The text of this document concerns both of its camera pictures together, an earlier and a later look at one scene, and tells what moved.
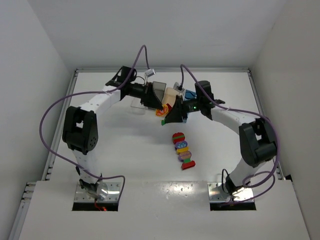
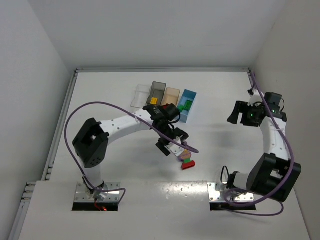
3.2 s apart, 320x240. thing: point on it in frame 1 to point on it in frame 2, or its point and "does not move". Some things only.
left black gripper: x=146 y=94 to x=171 y=140
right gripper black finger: x=176 y=113 to x=233 y=118
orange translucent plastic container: x=170 y=96 does not move
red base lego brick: x=188 y=165 does not move
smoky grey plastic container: x=159 y=88 does not move
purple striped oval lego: x=185 y=155 does not move
